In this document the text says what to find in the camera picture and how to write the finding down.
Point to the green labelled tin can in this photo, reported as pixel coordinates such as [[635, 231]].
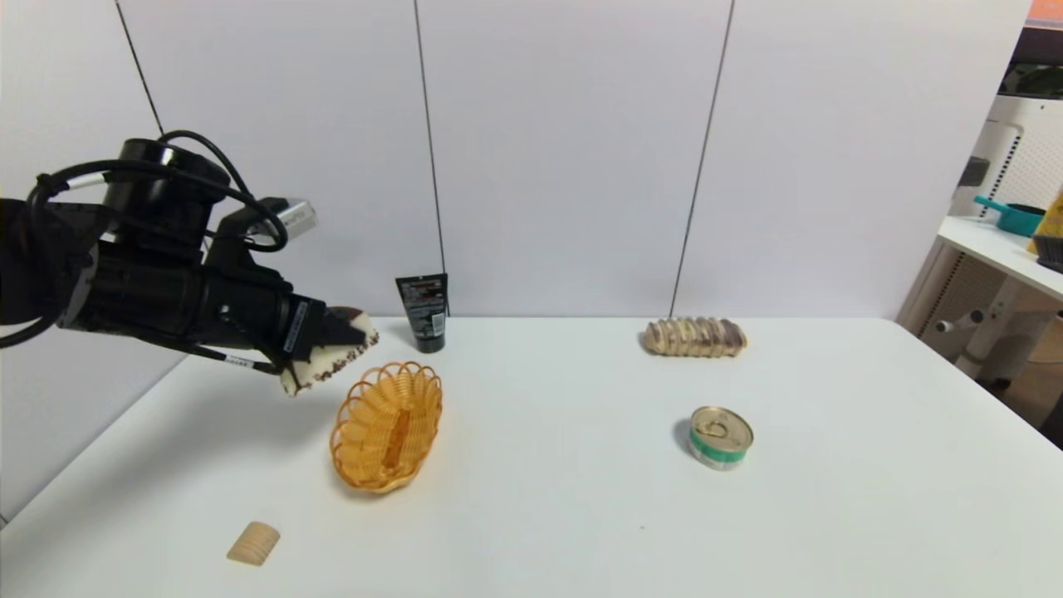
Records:
[[720, 433]]

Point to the black cosmetic tube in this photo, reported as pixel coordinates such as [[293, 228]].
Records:
[[425, 311]]

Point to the small ridged tan biscuit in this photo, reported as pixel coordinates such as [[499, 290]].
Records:
[[253, 544]]

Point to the yellow package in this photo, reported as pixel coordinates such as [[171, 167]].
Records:
[[1051, 218]]

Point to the white pegboard stand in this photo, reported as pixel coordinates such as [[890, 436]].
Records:
[[1030, 158]]

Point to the braided brown bread loaf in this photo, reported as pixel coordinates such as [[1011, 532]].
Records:
[[693, 338]]

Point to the yellow woven plastic basket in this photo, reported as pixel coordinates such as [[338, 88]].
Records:
[[364, 432]]

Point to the teal saucepan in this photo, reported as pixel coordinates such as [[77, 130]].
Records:
[[1015, 219]]

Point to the black basket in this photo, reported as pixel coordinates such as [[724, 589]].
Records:
[[1050, 251]]

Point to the white side table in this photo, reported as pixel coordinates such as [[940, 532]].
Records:
[[988, 243]]

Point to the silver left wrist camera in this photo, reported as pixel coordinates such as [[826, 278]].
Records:
[[295, 216]]

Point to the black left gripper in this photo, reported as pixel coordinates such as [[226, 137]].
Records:
[[300, 329]]

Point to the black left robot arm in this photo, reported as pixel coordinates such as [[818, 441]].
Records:
[[124, 291]]

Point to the chocolate topped cake slice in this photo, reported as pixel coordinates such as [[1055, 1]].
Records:
[[334, 364]]

